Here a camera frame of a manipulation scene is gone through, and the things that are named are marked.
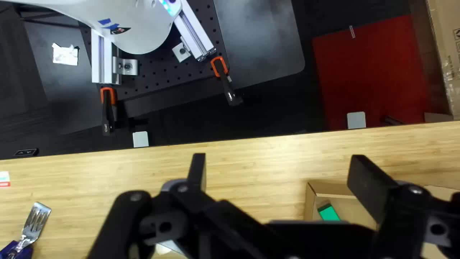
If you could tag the orange black clamp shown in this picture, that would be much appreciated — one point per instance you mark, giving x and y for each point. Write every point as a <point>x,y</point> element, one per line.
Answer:
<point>110,115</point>
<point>229,88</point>

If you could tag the aluminium extrusion bar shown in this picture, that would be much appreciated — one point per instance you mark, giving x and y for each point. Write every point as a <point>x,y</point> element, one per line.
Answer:
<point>195,29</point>
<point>101,58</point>

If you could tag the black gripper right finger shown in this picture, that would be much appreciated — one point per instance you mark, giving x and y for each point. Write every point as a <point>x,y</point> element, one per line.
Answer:
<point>372,187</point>

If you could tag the large cardboard carton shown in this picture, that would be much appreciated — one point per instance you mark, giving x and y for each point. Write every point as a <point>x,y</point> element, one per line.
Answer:
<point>448,48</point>

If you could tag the brown cardboard box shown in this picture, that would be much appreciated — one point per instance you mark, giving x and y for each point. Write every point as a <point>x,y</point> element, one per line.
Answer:
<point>326,192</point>

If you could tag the grey table edge bracket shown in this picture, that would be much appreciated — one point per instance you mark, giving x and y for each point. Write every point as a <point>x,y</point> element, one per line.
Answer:
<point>140,138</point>
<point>357,120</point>

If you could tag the black platform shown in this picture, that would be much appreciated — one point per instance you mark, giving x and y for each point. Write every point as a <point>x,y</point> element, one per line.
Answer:
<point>62,95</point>

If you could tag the black floor mat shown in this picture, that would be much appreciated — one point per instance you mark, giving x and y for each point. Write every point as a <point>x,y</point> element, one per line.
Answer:
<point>264,43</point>

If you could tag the grey corner bracket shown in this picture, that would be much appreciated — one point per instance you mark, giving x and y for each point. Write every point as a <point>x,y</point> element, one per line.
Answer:
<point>182,52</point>
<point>127,67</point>

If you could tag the white red sticker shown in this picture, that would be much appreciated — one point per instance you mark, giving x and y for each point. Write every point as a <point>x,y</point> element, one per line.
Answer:
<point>5,180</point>

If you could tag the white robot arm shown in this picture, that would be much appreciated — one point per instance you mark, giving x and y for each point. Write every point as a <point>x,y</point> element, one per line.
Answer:
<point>139,23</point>

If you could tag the metal spatula blue holder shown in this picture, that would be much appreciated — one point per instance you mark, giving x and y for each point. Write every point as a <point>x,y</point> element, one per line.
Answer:
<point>37,220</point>

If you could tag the red floor panel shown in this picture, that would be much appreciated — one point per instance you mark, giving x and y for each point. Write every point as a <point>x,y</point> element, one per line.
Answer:
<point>374,72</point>

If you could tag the green block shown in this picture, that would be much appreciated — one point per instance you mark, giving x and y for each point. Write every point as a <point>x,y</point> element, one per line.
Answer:
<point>328,213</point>

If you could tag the white paper label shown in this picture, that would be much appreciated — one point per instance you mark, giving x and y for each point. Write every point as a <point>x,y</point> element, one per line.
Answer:
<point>65,54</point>

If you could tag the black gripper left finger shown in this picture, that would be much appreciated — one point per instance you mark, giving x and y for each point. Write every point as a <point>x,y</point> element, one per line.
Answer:
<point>123,225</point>

